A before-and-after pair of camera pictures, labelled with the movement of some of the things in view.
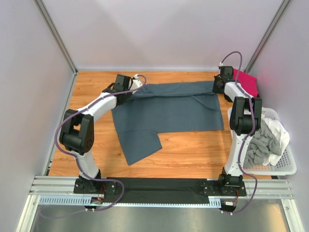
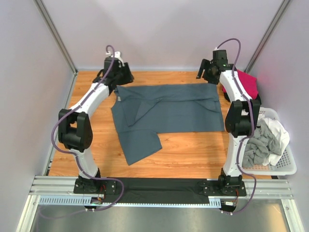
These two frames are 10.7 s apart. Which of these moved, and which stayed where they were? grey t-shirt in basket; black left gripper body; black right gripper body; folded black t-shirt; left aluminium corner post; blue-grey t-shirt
Moved: black right gripper body; black left gripper body
Stayed: folded black t-shirt; grey t-shirt in basket; left aluminium corner post; blue-grey t-shirt
